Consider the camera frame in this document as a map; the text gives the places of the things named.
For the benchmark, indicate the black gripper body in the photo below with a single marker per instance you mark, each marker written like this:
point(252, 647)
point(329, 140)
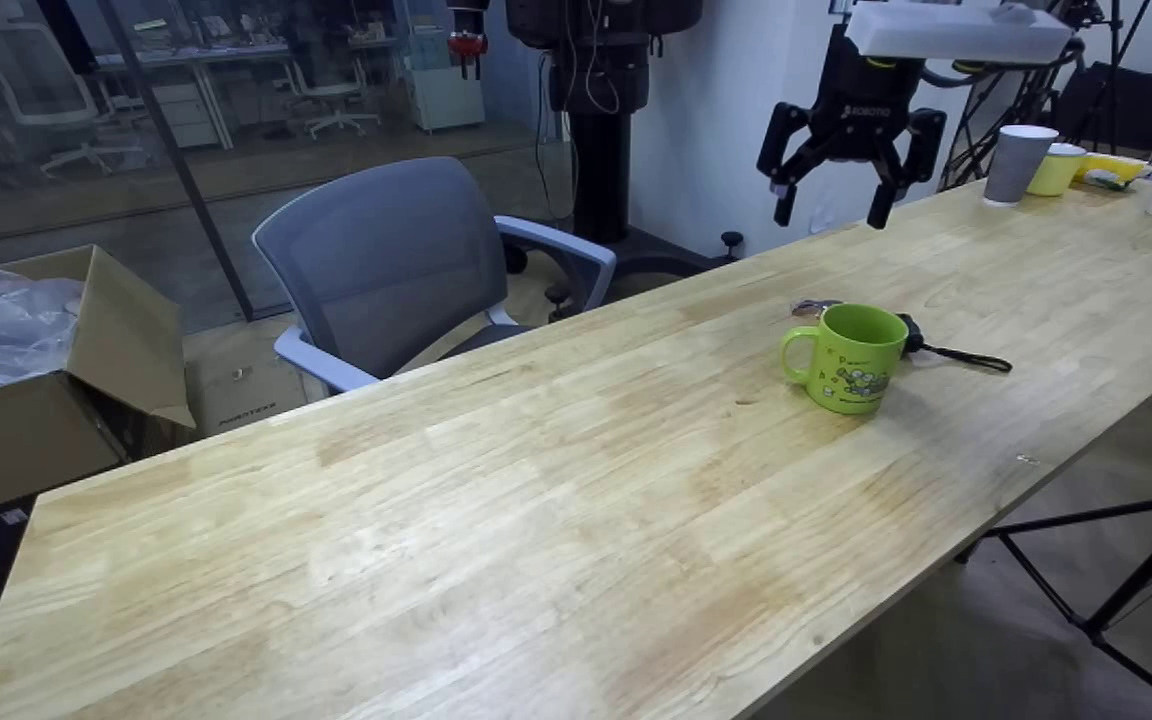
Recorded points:
point(860, 100)

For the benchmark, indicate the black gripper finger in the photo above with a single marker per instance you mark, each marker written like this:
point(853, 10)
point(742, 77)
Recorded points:
point(904, 153)
point(786, 153)

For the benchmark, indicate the green mug with print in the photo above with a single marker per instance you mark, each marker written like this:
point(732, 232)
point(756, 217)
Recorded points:
point(858, 360)

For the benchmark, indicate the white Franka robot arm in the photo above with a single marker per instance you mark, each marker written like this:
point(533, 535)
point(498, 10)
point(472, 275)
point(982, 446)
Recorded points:
point(960, 34)

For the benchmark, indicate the grey paper cup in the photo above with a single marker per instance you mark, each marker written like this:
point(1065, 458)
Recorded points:
point(1016, 165)

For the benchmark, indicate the small reddish brown item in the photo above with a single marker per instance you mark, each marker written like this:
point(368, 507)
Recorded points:
point(811, 311)

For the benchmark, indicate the black pillar stand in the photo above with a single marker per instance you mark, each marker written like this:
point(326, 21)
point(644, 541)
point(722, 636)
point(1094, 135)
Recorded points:
point(596, 147)

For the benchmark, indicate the black spoon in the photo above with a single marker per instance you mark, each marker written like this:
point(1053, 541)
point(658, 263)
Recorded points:
point(950, 355)

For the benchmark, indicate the yellow bowl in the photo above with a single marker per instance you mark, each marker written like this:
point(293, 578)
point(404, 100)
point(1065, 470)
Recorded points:
point(1118, 169)

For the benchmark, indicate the black panel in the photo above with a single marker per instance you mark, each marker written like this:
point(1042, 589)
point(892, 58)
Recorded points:
point(1131, 104)

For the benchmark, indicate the red hanging object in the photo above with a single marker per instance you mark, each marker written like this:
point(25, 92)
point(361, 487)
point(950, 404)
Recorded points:
point(466, 41)

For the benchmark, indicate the white cabinet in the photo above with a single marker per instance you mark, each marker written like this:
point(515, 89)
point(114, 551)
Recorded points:
point(442, 67)

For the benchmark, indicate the grey office chair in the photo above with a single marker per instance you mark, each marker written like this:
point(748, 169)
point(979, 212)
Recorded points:
point(381, 263)

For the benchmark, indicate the white swivel chair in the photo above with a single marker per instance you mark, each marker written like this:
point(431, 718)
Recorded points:
point(332, 100)

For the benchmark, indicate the black tripod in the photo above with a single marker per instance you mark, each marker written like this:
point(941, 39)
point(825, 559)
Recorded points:
point(1139, 586)

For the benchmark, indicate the flat cardboard box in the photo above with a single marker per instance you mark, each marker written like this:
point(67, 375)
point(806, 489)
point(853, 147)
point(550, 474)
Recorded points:
point(250, 375)

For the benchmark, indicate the open cardboard box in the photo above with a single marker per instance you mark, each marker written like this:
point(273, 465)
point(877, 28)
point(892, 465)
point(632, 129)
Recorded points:
point(123, 341)

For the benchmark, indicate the clear plastic wrap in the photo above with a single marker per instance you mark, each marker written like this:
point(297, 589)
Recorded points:
point(1, 320)

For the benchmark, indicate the black partition frame post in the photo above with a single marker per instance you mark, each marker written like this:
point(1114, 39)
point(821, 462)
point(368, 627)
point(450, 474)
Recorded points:
point(162, 153)

